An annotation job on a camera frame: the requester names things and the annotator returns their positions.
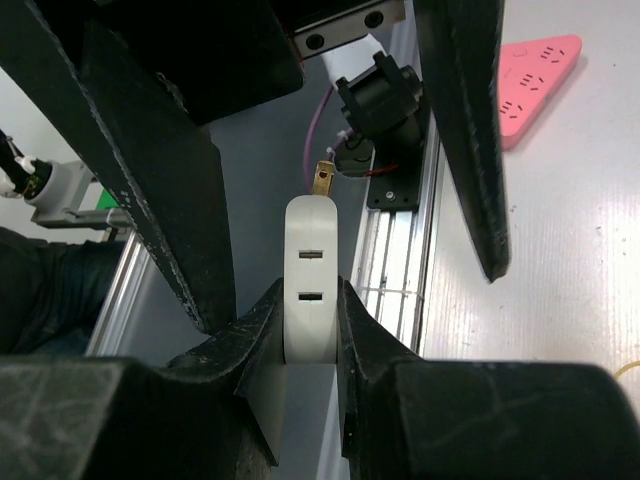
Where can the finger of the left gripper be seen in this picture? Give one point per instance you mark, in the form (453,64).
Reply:
(459,46)

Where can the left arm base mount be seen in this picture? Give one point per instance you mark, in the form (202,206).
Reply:
(394,182)

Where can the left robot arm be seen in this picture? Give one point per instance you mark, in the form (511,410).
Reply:
(386,103)

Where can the pink triangular power strip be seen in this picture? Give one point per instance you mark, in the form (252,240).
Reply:
(529,74)

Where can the aluminium rail frame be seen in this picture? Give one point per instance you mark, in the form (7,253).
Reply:
(268,153)

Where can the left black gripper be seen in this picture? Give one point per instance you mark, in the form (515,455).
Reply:
(216,58)

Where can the white square charger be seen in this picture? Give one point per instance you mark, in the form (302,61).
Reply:
(311,273)

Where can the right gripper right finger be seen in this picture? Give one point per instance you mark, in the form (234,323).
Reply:
(405,417)

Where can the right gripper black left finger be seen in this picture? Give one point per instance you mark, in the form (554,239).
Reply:
(118,418)

